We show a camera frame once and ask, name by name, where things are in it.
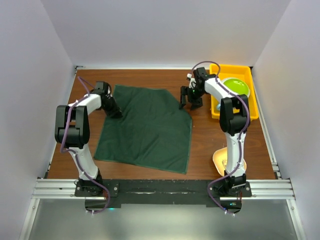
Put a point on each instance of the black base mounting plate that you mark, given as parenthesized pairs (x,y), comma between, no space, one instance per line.
(163,192)

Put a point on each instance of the dark green cloth napkin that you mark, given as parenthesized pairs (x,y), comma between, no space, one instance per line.
(153,131)

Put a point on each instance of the yellow plastic bin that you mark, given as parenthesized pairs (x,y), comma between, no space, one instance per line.
(239,72)

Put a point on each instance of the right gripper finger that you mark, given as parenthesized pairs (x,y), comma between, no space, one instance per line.
(183,96)
(196,103)

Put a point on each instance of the aluminium frame rail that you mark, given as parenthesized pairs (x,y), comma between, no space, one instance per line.
(271,213)

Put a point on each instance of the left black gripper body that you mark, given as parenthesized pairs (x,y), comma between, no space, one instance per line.
(111,106)

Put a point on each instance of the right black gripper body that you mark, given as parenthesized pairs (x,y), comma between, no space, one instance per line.
(195,93)

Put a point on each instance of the green plate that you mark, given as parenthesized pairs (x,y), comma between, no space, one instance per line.
(237,85)

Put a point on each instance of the cream square bowl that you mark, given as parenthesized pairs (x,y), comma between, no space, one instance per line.
(220,160)

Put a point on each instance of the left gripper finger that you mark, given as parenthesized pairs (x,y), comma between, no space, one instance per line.
(118,113)
(110,114)

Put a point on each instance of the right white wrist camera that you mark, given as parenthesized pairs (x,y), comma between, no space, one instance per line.
(192,81)

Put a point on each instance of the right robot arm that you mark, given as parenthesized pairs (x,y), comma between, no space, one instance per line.
(234,120)

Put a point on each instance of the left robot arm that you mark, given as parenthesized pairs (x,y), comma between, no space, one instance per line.
(72,132)

